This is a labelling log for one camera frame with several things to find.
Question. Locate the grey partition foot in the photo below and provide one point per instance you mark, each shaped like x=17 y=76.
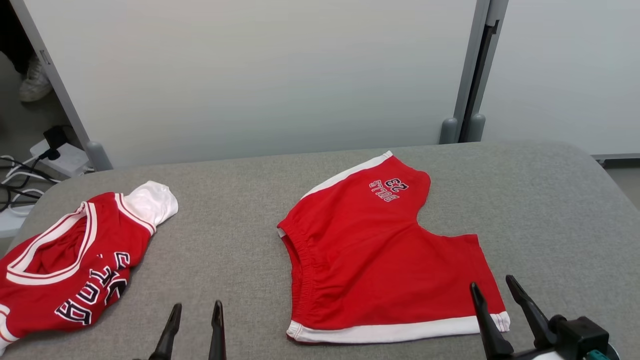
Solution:
x=99 y=157
x=449 y=132
x=476 y=129

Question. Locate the wide white partition panel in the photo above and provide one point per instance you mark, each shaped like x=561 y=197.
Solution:
x=275 y=75

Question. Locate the white sneaker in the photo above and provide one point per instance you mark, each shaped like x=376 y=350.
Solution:
x=36 y=82

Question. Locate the white flat box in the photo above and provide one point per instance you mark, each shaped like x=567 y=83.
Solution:
x=12 y=222

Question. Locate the red shorts with white stripe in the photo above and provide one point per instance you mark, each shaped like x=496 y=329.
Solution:
x=380 y=260

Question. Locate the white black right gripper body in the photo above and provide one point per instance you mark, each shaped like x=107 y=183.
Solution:
x=580 y=340

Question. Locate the narrow white partition panel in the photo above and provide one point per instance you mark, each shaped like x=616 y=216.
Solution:
x=565 y=70

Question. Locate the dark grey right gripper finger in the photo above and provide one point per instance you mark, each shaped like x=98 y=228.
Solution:
x=535 y=315
x=492 y=335

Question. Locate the black power adapter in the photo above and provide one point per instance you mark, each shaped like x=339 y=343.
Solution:
x=56 y=136

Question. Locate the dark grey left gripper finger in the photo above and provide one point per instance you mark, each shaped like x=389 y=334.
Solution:
x=218 y=335
x=167 y=340

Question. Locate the white power strip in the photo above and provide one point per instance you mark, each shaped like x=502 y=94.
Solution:
x=67 y=160

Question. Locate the red white Bulls jersey shirt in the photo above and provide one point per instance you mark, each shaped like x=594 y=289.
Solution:
x=45 y=295

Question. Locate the dark trouser leg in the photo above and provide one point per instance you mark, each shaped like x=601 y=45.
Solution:
x=12 y=35

